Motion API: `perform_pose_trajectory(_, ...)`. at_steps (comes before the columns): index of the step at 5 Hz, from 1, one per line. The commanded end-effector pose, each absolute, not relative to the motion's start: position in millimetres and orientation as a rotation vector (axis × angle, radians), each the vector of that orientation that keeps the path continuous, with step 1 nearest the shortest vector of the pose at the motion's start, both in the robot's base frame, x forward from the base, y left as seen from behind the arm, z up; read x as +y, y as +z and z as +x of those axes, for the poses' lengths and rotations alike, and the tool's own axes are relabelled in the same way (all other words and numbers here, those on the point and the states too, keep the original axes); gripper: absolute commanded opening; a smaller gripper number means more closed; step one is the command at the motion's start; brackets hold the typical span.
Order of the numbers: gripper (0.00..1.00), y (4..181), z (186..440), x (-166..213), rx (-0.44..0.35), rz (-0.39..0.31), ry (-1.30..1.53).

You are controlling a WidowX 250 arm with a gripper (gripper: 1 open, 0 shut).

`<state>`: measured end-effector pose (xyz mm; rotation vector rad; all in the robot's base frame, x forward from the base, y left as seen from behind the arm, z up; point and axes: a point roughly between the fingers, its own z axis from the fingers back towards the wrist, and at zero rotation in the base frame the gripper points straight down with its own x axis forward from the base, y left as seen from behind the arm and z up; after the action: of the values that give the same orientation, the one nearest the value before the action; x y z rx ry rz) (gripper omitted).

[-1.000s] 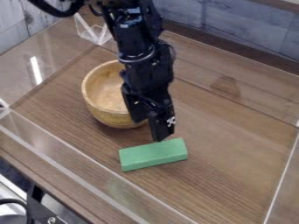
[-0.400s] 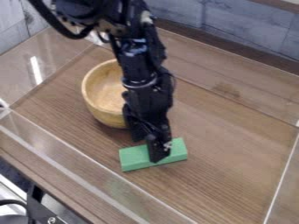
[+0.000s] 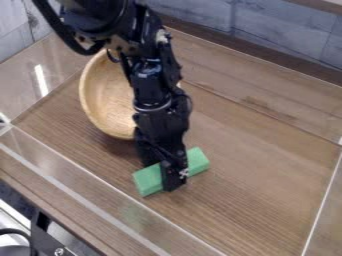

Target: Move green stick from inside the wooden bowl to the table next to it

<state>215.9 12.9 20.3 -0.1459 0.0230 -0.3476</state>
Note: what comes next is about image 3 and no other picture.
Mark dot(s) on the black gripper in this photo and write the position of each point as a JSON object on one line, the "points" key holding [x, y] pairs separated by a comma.
{"points": [[157, 135]]}

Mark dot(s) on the green rectangular block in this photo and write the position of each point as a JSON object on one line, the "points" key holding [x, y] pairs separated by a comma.
{"points": [[146, 178]]}

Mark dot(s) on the wooden bowl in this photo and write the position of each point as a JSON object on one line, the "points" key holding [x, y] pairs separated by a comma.
{"points": [[105, 97]]}

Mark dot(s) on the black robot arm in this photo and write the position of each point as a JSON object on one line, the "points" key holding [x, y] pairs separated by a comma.
{"points": [[125, 29]]}

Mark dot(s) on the black table leg bracket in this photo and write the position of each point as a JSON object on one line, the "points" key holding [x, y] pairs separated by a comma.
{"points": [[45, 245]]}

